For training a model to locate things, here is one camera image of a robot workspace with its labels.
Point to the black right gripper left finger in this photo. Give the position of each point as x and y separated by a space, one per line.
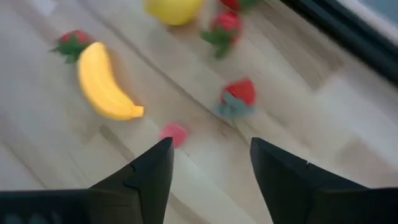
140 186

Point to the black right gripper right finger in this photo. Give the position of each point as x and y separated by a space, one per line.
295 193

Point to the pink round fruit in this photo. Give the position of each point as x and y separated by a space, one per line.
174 134

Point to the yellow banana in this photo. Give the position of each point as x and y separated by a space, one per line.
102 87

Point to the red strawberry green leaves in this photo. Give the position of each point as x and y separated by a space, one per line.
231 3
225 28
73 42

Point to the yellow lemon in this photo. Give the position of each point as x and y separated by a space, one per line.
174 11

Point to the black aluminium table frame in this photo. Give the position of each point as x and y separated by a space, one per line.
357 34

